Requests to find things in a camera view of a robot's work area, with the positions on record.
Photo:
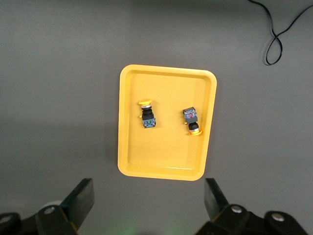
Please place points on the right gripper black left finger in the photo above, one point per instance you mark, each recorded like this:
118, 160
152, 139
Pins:
75, 208

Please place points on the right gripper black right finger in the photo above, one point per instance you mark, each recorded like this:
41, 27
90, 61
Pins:
225, 218

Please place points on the yellow plastic tray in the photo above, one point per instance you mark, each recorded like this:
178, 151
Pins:
168, 151

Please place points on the yellow mushroom push button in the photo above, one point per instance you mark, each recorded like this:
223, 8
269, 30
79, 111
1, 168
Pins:
148, 117
191, 117

